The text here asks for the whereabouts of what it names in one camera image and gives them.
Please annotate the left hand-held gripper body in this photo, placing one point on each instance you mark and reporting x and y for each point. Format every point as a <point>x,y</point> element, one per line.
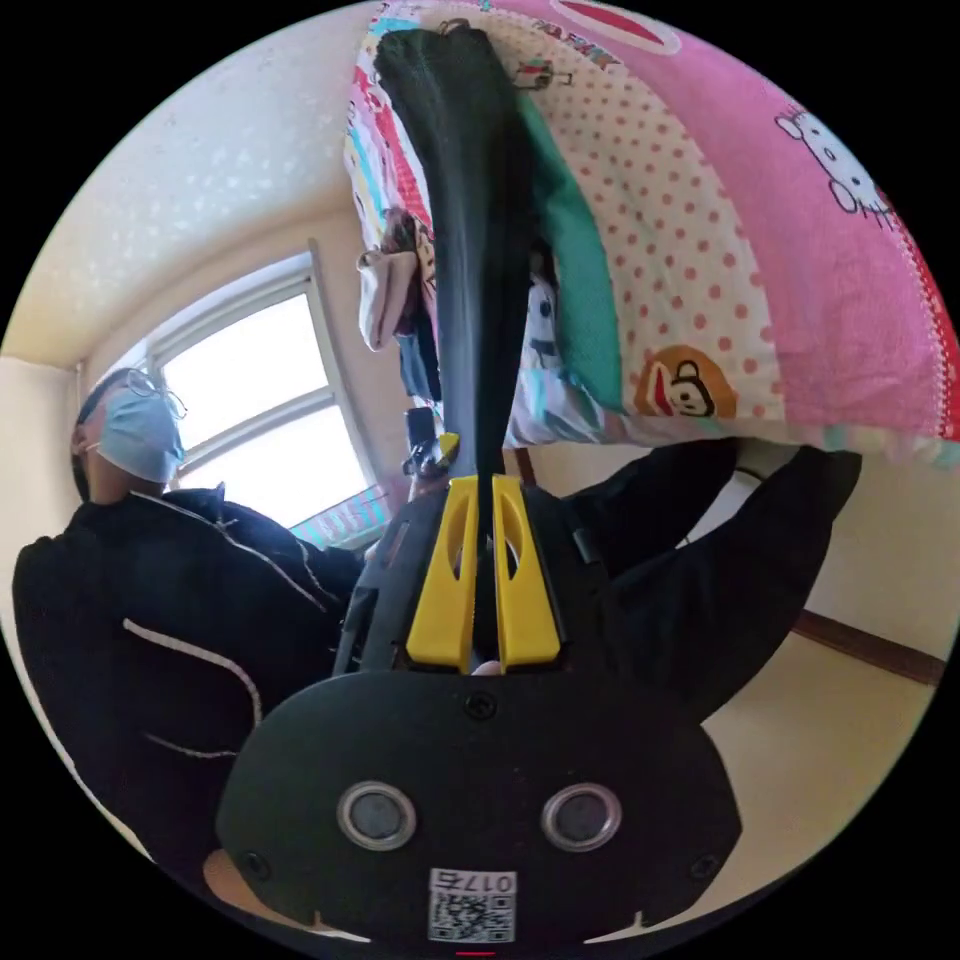
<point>424,463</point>

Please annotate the bed with printed sheet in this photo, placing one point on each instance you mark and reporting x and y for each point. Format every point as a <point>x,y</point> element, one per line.
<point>750,225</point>

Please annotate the person's body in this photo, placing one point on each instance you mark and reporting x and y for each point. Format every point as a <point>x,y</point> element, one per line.
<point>165,600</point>

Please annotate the black pants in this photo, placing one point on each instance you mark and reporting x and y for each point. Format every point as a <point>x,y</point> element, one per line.
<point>469,247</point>

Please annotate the person's right hand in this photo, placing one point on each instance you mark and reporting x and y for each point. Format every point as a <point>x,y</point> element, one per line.
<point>223,877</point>

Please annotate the window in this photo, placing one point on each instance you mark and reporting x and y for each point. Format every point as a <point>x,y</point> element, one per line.
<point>255,382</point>

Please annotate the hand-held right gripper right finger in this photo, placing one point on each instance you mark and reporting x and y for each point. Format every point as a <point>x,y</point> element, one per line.
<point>525,615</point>

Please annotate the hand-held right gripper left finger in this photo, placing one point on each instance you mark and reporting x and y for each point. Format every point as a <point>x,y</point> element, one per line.
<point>442,607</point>

